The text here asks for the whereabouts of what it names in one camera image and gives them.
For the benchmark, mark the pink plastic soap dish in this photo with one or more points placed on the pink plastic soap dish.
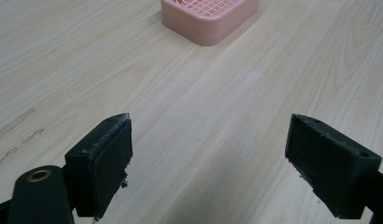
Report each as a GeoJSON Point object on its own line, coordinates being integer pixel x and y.
{"type": "Point", "coordinates": [208, 21]}

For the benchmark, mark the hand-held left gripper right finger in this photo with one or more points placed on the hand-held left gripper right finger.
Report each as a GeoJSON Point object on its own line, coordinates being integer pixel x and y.
{"type": "Point", "coordinates": [329, 168]}

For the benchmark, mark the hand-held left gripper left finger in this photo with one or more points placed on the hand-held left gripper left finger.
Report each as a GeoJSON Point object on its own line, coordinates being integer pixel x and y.
{"type": "Point", "coordinates": [101, 161]}

